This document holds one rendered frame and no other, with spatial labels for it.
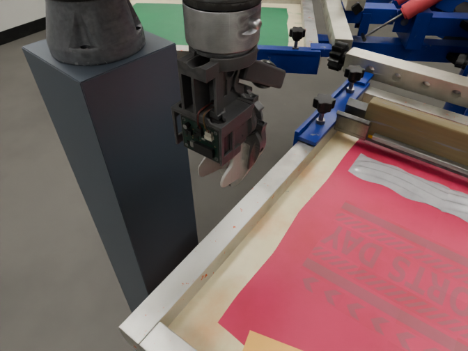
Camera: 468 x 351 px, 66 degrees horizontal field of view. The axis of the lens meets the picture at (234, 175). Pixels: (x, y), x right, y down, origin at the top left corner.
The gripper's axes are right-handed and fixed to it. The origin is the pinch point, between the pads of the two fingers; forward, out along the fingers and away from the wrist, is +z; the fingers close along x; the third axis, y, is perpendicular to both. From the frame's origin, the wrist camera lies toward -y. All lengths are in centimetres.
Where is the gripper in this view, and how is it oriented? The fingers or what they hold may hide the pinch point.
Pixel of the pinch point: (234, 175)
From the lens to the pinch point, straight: 52.0
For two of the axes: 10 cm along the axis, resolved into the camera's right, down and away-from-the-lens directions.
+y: -5.9, 5.5, -6.0
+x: 8.1, 4.0, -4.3
